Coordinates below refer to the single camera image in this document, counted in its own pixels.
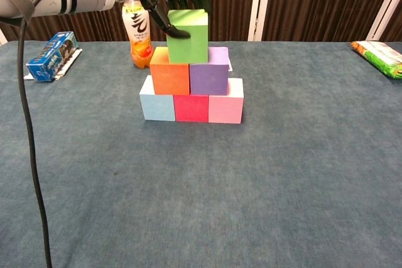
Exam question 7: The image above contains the green foam cube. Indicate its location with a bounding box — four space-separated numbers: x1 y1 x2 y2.
166 9 210 64

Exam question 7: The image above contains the orange foam cube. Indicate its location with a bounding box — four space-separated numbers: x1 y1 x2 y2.
149 46 191 96

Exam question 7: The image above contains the purple foam cube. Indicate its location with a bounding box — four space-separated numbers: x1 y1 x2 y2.
189 46 229 96

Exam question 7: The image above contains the light blue foam cube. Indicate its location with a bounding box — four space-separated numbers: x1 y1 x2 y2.
139 75 177 122

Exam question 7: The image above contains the red foam cube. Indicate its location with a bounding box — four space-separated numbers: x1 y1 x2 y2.
173 94 210 123

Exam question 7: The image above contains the pink foam cube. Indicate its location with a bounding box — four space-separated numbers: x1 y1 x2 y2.
207 77 245 124

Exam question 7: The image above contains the orange drink bottle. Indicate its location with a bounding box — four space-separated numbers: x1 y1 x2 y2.
121 0 156 70

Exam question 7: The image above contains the dark brown pleated curtain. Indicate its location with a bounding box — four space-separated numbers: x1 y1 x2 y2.
147 0 258 42
0 7 128 42
380 9 402 42
262 0 395 42

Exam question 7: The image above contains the blue cookie box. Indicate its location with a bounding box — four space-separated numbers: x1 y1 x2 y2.
25 31 79 83

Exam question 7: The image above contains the green snack bag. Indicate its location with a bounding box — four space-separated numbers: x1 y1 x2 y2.
350 40 402 80

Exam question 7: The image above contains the teal table cloth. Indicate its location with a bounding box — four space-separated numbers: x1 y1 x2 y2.
0 40 402 268

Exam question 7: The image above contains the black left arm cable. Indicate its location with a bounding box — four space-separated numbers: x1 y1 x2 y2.
17 0 78 268

